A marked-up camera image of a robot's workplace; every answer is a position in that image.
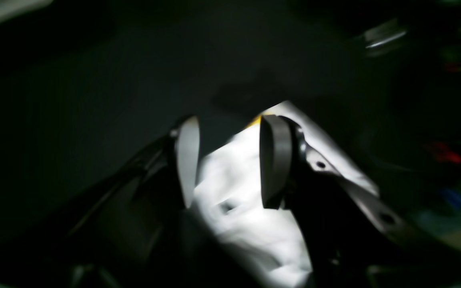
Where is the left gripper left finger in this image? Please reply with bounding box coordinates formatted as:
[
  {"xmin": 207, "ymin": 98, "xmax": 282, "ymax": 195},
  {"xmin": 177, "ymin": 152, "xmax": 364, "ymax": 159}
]
[{"xmin": 169, "ymin": 115, "xmax": 200, "ymax": 208}]

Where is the black table cloth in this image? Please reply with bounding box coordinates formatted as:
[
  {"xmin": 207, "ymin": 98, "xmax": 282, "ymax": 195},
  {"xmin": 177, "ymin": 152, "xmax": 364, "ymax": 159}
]
[{"xmin": 0, "ymin": 0, "xmax": 461, "ymax": 288}]

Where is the white printed t-shirt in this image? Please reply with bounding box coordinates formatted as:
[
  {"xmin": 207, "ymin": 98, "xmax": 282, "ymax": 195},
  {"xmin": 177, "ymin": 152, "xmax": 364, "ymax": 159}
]
[{"xmin": 190, "ymin": 100, "xmax": 380, "ymax": 288}]

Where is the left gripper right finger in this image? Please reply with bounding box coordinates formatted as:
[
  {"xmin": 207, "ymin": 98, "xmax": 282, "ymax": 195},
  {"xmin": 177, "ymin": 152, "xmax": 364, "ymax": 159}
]
[{"xmin": 259, "ymin": 115, "xmax": 305, "ymax": 210}]

